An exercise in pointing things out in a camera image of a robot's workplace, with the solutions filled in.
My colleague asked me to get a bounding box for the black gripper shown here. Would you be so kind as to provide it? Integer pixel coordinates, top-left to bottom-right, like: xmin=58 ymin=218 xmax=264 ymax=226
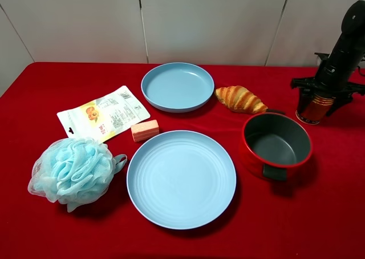
xmin=290 ymin=77 xmax=364 ymax=116

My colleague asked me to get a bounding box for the white snack pouch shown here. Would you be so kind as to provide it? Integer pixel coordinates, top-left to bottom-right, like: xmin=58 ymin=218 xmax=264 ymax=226
xmin=57 ymin=86 xmax=151 ymax=143

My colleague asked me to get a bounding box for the pink sponge block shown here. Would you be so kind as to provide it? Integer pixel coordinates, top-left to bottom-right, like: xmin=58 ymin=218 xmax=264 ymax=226
xmin=131 ymin=120 xmax=160 ymax=142

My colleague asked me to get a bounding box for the golden croissant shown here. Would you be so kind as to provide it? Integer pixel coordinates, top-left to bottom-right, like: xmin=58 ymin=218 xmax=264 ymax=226
xmin=214 ymin=86 xmax=268 ymax=114

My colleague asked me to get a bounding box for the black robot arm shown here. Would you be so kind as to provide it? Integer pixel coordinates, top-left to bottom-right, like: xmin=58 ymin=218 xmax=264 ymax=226
xmin=290 ymin=0 xmax=364 ymax=124

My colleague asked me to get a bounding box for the large ribbed blue plate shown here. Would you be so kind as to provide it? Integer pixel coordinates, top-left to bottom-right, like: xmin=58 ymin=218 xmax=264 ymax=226
xmin=127 ymin=130 xmax=237 ymax=230

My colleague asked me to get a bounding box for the red pot with grey interior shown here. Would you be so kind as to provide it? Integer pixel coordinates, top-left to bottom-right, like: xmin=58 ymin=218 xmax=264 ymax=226
xmin=239 ymin=112 xmax=313 ymax=181

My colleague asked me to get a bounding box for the orange drink can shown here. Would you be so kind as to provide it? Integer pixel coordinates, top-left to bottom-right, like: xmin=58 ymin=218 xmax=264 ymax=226
xmin=295 ymin=94 xmax=334 ymax=125

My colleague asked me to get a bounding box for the deep blue plastic plate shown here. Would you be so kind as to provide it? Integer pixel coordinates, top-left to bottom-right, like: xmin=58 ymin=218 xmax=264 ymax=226
xmin=141 ymin=62 xmax=214 ymax=113

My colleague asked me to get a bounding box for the blue mesh bath loofah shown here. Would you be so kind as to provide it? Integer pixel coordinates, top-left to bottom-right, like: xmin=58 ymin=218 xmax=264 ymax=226
xmin=27 ymin=138 xmax=128 ymax=212

